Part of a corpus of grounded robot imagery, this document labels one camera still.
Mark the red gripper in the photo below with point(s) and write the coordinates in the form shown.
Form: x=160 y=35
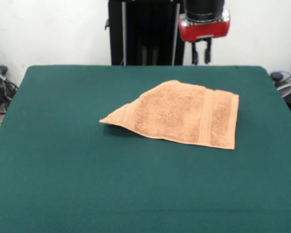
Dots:
x=206 y=30

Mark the tan terry towel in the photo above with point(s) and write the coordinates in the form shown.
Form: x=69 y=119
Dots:
x=179 y=114

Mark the dark green table cloth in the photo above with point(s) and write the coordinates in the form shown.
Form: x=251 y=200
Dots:
x=63 y=170

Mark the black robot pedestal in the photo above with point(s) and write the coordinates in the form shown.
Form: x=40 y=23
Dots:
x=148 y=29

